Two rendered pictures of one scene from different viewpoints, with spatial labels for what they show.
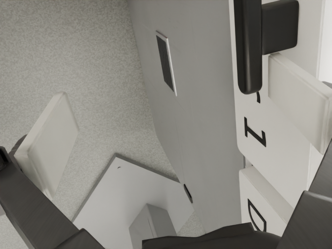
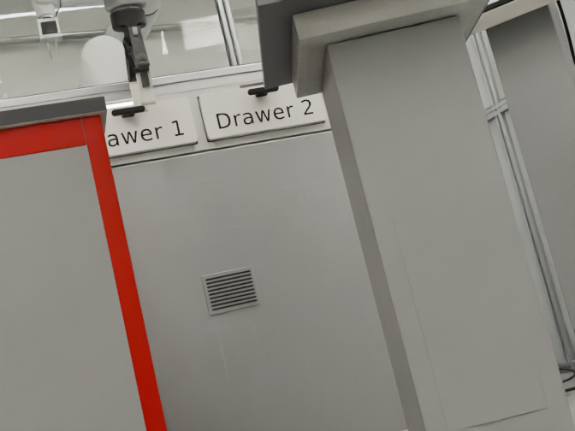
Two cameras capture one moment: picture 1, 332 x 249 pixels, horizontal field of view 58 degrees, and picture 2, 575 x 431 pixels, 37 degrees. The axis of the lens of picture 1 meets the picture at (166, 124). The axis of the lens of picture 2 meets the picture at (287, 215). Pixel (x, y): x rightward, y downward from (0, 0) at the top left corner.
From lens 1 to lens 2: 1.94 m
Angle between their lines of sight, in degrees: 82
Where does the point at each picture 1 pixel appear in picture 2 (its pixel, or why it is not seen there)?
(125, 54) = not seen: outside the picture
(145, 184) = not seen: hidden behind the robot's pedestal
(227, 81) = (178, 168)
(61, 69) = not seen: outside the picture
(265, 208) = (209, 115)
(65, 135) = (147, 91)
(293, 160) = (169, 105)
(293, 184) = (178, 103)
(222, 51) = (164, 174)
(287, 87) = (137, 98)
